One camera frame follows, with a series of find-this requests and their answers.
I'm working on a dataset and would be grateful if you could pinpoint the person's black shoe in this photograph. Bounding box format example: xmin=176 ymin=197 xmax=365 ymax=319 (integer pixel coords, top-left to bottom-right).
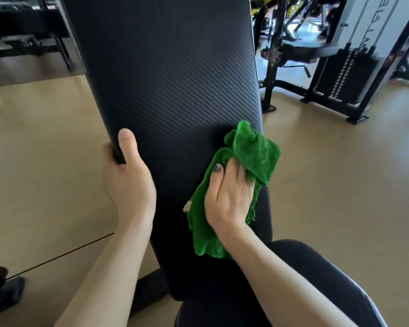
xmin=0 ymin=265 xmax=26 ymax=317

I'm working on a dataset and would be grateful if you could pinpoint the white weight stack machine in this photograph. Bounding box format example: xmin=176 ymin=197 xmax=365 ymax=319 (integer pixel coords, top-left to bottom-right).
xmin=300 ymin=0 xmax=409 ymax=126

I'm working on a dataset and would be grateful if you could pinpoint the person's left forearm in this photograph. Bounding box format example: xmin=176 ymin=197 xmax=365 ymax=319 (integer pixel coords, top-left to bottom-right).
xmin=54 ymin=218 xmax=152 ymax=327

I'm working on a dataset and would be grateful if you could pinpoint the person's right forearm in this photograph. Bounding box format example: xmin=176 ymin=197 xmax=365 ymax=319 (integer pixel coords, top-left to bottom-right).
xmin=222 ymin=225 xmax=359 ymax=327

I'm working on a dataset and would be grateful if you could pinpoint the black bench backrest pad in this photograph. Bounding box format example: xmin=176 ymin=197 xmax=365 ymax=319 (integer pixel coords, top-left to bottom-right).
xmin=59 ymin=0 xmax=274 ymax=302

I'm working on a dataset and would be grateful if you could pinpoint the black gym machine frame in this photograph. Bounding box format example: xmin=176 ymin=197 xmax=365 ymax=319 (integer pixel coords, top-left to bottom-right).
xmin=254 ymin=0 xmax=339 ymax=114

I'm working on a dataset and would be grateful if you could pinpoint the person's left hand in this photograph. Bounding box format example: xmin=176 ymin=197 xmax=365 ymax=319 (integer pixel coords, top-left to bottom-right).
xmin=102 ymin=128 xmax=157 ymax=233

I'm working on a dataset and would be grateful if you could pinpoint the black dumbbell rack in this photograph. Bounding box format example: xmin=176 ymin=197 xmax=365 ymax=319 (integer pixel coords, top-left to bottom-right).
xmin=0 ymin=0 xmax=75 ymax=72

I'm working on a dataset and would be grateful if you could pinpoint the green terry cloth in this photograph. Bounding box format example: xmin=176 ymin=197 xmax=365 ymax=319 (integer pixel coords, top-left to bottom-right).
xmin=183 ymin=120 xmax=282 ymax=260

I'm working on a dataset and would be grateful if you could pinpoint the person's right hand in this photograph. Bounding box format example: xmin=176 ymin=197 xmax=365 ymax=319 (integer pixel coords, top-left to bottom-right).
xmin=204 ymin=157 xmax=256 ymax=240

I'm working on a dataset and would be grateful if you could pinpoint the black bench frame foot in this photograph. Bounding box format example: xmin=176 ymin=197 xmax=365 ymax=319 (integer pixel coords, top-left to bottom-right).
xmin=130 ymin=268 xmax=172 ymax=316

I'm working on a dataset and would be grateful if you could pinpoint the yellow and black gym machine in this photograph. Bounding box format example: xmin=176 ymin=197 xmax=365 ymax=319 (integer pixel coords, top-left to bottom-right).
xmin=250 ymin=0 xmax=331 ymax=34

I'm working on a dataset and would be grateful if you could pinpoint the black bench seat pad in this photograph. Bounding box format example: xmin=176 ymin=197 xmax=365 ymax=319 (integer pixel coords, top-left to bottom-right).
xmin=174 ymin=296 xmax=273 ymax=327

